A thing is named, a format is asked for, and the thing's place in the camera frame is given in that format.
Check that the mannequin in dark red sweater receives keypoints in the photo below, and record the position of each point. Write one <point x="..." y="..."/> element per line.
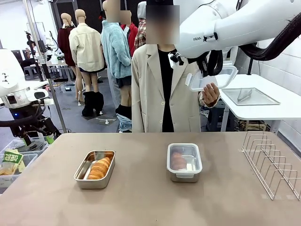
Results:
<point x="65" y="44"/>

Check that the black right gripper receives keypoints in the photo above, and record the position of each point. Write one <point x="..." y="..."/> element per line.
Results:
<point x="202" y="63"/>

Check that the flat metal tray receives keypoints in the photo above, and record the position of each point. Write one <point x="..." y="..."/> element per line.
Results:
<point x="261" y="100"/>

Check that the silver stand pole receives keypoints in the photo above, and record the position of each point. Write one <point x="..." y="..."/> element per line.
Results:
<point x="56" y="106"/>

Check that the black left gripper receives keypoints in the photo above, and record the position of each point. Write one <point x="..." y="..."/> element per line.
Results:
<point x="28" y="110"/>

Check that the mannequin floor base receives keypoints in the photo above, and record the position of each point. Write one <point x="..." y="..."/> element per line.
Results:
<point x="105" y="120"/>

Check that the person in beige coat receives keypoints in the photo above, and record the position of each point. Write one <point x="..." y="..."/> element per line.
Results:
<point x="145" y="82"/>

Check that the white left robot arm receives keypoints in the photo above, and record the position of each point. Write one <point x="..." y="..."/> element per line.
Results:
<point x="9" y="70"/>

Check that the clear plastic snap lid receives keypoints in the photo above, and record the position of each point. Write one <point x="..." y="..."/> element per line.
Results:
<point x="169" y="164"/>
<point x="225" y="75"/>

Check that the mannequin in light blue fleece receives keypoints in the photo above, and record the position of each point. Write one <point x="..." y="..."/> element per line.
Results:
<point x="115" y="51"/>

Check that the person's right forearm beige sleeve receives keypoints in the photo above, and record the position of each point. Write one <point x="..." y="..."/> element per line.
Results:
<point x="137" y="110"/>

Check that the clear plastic bin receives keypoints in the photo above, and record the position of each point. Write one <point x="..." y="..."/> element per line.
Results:
<point x="37" y="146"/>
<point x="28" y="160"/>

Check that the mannequin in plaid shirt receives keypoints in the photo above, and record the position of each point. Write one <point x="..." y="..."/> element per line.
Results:
<point x="141" y="33"/>

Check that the person's left hand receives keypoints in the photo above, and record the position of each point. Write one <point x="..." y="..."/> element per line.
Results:
<point x="211" y="94"/>

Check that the mannequin in red jacket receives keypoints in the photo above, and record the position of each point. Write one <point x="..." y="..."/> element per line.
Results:
<point x="131" y="35"/>

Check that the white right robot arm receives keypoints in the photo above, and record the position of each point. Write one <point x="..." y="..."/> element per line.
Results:
<point x="235" y="23"/>

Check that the rectangular steel container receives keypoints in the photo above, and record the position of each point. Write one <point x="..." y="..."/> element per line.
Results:
<point x="185" y="179"/>
<point x="82" y="169"/>

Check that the white side table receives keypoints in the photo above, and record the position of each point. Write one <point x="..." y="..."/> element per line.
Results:
<point x="258" y="110"/>

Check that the metal tongs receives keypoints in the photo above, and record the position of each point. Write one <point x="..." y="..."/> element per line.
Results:
<point x="244" y="95"/>

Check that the green snack bag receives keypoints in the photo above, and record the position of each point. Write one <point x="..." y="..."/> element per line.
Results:
<point x="11" y="157"/>

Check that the crumpled blue jeans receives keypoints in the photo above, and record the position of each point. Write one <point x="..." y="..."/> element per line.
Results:
<point x="124" y="122"/>

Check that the golden croissant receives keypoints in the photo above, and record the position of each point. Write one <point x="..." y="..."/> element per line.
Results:
<point x="98" y="169"/>
<point x="177" y="159"/>

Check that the black fur boot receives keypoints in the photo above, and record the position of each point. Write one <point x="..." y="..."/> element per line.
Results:
<point x="98" y="103"/>
<point x="88" y="106"/>

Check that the mannequin in cream jacket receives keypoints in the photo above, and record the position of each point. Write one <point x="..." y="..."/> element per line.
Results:
<point x="84" y="47"/>

